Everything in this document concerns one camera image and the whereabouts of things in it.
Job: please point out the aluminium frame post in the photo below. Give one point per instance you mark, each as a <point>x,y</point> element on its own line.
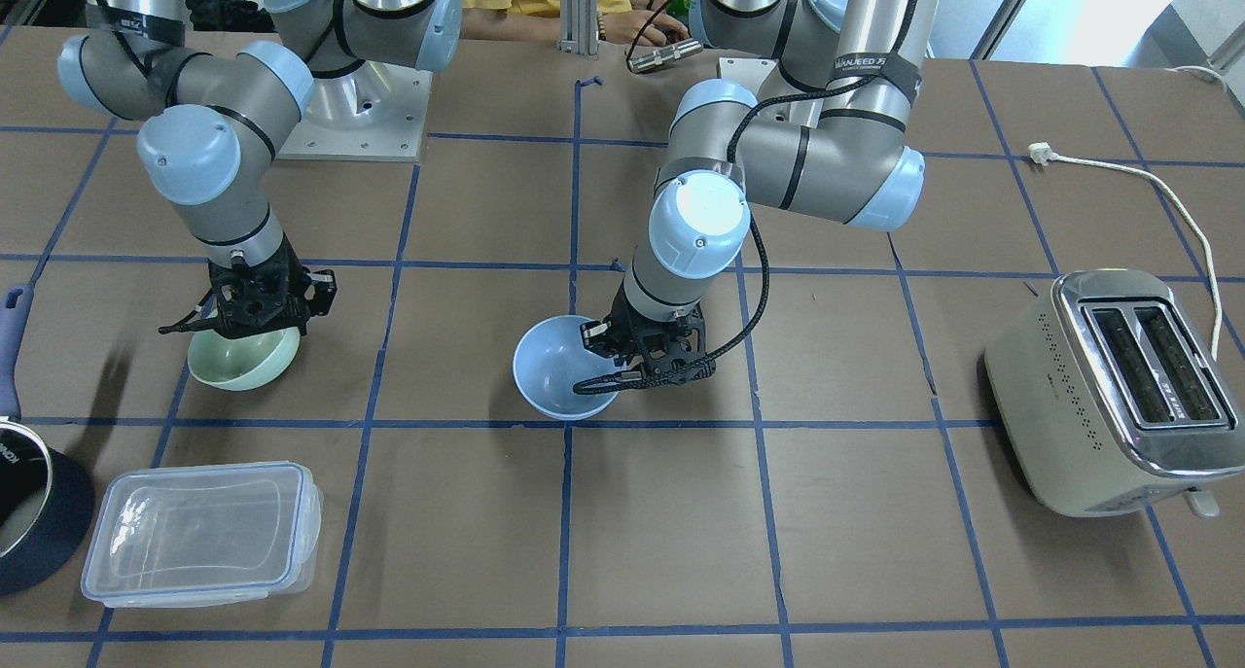
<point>578,28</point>

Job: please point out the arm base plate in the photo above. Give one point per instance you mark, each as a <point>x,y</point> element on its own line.
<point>763,78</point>
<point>376,113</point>

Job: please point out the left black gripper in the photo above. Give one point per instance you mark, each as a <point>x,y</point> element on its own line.
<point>627,324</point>

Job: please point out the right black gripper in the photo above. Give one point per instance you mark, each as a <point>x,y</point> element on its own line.
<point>318,290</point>

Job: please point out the green bowl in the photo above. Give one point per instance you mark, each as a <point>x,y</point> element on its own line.
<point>242,364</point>

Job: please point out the blue bowl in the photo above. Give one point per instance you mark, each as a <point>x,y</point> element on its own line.
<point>549,360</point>

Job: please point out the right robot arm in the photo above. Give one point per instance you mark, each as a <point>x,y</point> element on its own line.
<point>211,127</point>

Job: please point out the cream toaster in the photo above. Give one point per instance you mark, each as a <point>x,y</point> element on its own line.
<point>1111,399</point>

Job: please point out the dark blue saucepan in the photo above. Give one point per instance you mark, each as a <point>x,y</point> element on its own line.
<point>47,499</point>

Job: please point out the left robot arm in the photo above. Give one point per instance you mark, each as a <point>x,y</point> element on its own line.
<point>825,136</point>

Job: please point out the clear plastic container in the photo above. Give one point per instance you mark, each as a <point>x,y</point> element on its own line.
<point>189,537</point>

